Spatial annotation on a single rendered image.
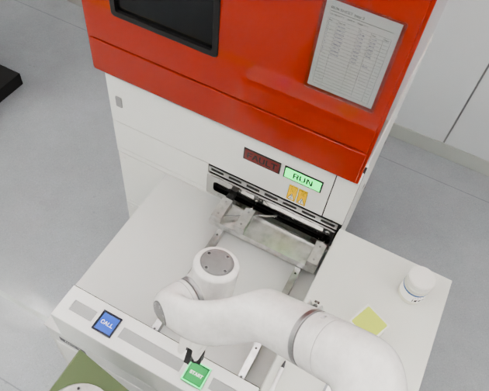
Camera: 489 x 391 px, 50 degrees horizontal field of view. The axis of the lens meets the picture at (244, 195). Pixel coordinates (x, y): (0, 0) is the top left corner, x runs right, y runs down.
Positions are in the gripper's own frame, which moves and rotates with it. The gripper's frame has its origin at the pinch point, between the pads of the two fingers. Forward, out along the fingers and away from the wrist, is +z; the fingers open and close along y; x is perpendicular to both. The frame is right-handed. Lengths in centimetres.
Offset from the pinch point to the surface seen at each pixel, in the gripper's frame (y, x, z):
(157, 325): -15.2, -17.8, 23.8
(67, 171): -107, -129, 91
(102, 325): -2.7, -26.7, 14.8
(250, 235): -51, -8, 13
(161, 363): -2.0, -8.8, 15.4
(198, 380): -2.5, 1.1, 14.8
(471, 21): -208, 27, -17
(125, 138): -61, -62, 8
